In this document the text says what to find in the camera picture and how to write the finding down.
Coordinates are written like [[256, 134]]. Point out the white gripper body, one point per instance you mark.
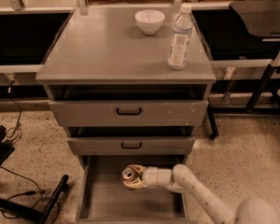
[[150, 176]]

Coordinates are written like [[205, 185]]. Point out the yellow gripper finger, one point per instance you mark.
[[136, 184], [138, 168]]

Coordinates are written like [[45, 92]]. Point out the orange soda can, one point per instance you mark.
[[129, 174]]

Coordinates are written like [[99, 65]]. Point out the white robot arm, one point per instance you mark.
[[180, 178]]

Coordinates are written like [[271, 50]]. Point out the grey open bottom drawer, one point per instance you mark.
[[105, 199]]

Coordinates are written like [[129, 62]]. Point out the grey top drawer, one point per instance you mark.
[[128, 113]]

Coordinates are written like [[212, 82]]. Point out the grey drawer cabinet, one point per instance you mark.
[[104, 56]]

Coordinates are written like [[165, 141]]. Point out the clear plastic water bottle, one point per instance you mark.
[[181, 33]]

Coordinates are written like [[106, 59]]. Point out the black chair base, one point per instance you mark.
[[21, 196]]

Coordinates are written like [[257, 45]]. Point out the white ceramic bowl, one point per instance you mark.
[[149, 21]]

